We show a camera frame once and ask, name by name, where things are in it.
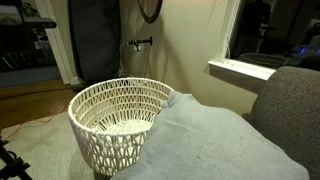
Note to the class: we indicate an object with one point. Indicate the grey sofa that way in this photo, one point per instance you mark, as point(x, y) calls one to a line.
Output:
point(293, 110)

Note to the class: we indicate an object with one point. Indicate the grey fabric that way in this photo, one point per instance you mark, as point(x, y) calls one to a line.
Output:
point(213, 143)

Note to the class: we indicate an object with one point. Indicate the dark hanging bag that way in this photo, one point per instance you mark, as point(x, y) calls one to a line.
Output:
point(95, 40)

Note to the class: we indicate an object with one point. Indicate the round dark framed mirror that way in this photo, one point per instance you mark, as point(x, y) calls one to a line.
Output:
point(150, 17)

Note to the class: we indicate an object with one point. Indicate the black shelf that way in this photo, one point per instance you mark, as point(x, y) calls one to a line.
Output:
point(36, 21)

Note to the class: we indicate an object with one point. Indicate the white window sill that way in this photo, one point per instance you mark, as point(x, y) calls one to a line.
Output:
point(243, 69)

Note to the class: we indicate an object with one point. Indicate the black wall fixture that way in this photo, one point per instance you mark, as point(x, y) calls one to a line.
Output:
point(141, 41)

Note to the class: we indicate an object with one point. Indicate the beige rug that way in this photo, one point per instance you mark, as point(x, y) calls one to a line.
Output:
point(43, 150)

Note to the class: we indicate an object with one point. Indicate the white woven basket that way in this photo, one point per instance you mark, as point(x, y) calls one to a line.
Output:
point(110, 150)

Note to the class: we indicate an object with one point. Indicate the white door frame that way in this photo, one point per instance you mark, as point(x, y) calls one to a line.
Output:
point(60, 50)

